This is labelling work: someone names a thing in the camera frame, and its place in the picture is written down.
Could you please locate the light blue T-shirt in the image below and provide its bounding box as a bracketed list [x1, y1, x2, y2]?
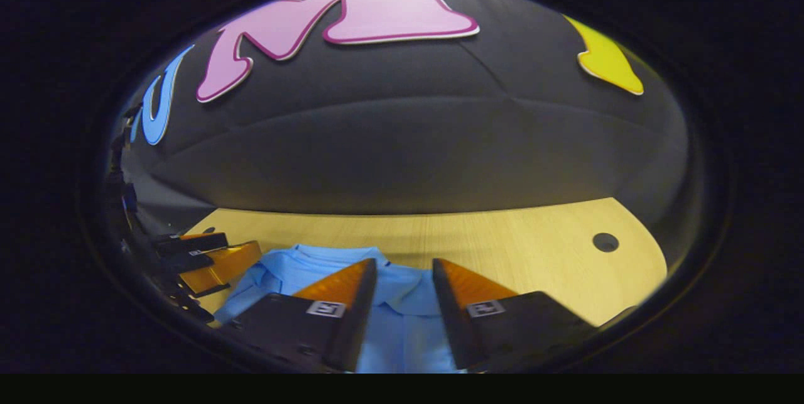
[214, 244, 467, 374]

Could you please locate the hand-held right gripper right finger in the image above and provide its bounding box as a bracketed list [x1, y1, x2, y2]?
[432, 258, 595, 371]

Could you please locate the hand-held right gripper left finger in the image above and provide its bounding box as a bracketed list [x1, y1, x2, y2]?
[229, 258, 378, 373]

